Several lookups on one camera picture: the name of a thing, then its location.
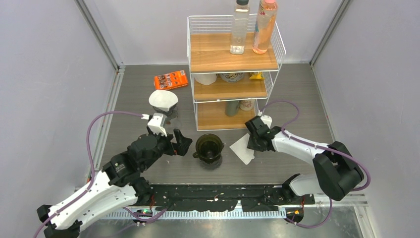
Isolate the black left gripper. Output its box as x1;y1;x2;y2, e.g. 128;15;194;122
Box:
142;127;193;170

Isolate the dark green dripper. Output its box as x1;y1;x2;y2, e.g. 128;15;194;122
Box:
193;133;224;159

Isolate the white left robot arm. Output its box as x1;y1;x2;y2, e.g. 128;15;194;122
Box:
37;129;193;238

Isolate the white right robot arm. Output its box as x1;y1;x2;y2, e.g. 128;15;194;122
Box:
245;116;365;204

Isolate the white printed cup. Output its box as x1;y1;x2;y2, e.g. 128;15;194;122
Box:
239;100;256;111

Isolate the smoky glass mug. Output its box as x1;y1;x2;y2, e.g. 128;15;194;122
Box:
199;155;223;171

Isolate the grey metal can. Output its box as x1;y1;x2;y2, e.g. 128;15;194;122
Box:
225;100;240;117

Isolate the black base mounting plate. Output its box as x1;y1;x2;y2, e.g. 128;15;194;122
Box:
138;184;306;212

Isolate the yellow snack packet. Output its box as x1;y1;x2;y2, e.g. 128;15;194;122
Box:
249;72;265;80

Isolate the orange snack box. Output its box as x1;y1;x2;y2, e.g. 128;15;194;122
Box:
154;70;188;90

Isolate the white cup on shelf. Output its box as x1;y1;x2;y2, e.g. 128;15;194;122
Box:
194;73;217;86

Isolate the printed ceramic bowl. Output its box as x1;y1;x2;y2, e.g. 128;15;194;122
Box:
219;72;244;83

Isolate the pink drink bottle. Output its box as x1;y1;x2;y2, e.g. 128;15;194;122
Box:
252;0;278;54

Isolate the clear water bottle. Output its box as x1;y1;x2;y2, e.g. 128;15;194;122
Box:
230;0;250;55

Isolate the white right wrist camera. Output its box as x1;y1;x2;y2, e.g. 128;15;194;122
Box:
258;113;272;128

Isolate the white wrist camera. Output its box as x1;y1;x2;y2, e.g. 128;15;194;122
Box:
141;113;167;136
258;113;272;128

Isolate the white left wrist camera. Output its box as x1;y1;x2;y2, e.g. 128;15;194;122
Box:
141;113;167;136

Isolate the white wire wooden shelf rack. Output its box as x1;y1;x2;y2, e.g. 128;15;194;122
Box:
187;14;286;131

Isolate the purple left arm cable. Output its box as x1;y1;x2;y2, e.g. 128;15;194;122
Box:
33;111;145;238

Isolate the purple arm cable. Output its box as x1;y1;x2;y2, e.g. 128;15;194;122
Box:
261;100;372;192
33;111;145;238

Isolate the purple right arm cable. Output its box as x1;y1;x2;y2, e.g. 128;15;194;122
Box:
261;100;372;192

